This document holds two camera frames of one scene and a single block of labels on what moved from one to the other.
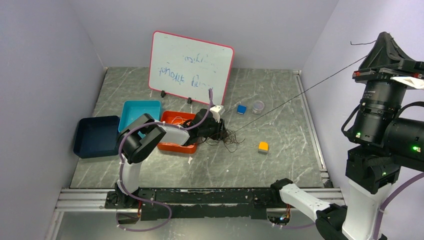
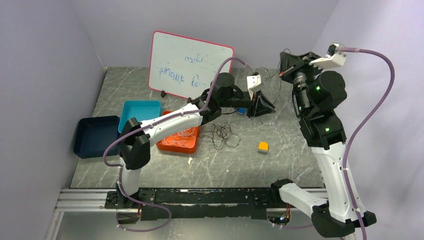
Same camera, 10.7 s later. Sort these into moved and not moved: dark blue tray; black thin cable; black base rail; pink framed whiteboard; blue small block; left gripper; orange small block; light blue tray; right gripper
Moved: black thin cable; right gripper; left gripper
Not moved: pink framed whiteboard; black base rail; blue small block; dark blue tray; light blue tray; orange small block
